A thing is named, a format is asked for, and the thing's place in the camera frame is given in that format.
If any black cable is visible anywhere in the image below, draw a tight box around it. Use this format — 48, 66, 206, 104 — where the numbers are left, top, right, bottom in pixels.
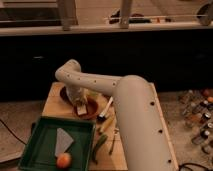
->
178, 162, 213, 171
0, 118, 28, 146

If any metal fork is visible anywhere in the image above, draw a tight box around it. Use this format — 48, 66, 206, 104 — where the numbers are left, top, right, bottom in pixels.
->
108, 128, 119, 155

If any black cable right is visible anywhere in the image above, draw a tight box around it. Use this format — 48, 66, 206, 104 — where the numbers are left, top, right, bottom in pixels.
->
178, 162, 213, 171

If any green plastic tray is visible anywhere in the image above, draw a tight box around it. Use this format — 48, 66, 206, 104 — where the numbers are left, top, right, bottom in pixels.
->
18, 117, 95, 171

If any black cable left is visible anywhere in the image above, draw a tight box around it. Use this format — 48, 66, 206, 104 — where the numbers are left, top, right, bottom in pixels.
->
0, 118, 28, 146

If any small green cup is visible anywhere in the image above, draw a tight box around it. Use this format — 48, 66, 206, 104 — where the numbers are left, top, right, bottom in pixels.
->
89, 90, 99, 99

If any yellow banana toy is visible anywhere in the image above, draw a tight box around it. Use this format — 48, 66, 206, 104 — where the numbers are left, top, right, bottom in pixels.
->
99, 115, 115, 134

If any whiteboard eraser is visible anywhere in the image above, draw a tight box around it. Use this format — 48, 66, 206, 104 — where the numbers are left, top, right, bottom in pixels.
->
77, 105, 87, 116

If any grey cloth in tray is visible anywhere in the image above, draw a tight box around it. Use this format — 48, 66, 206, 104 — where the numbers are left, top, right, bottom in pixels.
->
55, 128, 74, 157

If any orange fruit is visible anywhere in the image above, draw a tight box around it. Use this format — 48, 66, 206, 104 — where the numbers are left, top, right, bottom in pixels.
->
56, 153, 72, 169

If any red bowl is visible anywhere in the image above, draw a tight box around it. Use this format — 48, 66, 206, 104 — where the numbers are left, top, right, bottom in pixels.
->
74, 97, 98, 120

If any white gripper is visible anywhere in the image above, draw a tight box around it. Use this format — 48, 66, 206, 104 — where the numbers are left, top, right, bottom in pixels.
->
68, 89, 87, 106

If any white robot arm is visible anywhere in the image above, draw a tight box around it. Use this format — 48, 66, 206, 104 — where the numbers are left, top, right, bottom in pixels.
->
55, 59, 178, 171

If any white handled brush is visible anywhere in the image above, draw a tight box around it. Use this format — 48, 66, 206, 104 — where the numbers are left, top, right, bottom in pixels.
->
97, 97, 113, 121

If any dark bowl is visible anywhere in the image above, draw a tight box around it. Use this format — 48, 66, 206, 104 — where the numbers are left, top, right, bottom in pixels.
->
60, 86, 69, 102

